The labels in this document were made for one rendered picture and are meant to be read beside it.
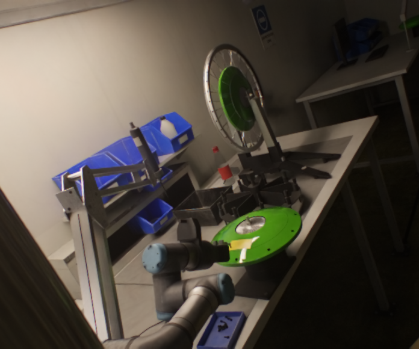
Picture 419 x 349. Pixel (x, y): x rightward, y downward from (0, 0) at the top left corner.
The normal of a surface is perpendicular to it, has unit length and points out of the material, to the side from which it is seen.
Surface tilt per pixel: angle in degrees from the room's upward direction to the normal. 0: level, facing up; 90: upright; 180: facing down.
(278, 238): 24
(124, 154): 90
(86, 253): 54
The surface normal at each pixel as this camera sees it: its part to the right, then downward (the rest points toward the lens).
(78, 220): -0.29, -0.20
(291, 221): 0.00, -0.89
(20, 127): 0.78, -0.11
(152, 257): -0.55, -0.19
